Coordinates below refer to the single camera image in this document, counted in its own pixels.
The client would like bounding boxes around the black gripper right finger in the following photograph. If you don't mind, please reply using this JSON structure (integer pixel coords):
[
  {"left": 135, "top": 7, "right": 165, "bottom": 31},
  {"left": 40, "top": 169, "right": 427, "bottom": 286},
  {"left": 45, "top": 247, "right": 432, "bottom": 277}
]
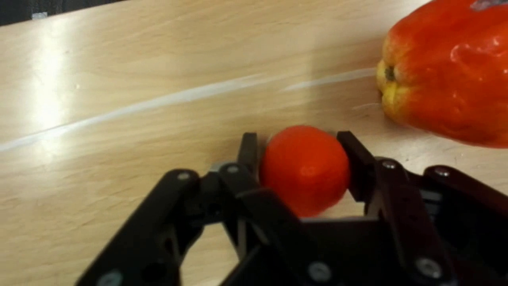
[{"left": 335, "top": 131, "right": 508, "bottom": 286}]

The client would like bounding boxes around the red strawberry toy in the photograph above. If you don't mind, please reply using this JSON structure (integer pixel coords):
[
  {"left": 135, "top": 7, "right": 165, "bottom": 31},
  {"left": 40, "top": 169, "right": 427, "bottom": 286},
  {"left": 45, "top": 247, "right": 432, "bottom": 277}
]
[{"left": 258, "top": 125, "right": 353, "bottom": 220}]

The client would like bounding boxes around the orange bell pepper toy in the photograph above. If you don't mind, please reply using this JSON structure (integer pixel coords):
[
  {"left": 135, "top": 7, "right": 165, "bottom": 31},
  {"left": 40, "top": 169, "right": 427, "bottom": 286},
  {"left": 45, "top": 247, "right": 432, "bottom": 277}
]
[{"left": 375, "top": 0, "right": 508, "bottom": 148}]

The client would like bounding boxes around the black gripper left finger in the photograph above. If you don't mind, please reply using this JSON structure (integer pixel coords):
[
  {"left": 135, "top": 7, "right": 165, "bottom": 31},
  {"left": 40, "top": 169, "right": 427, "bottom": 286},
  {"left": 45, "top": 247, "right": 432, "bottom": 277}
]
[{"left": 75, "top": 132, "right": 340, "bottom": 286}]

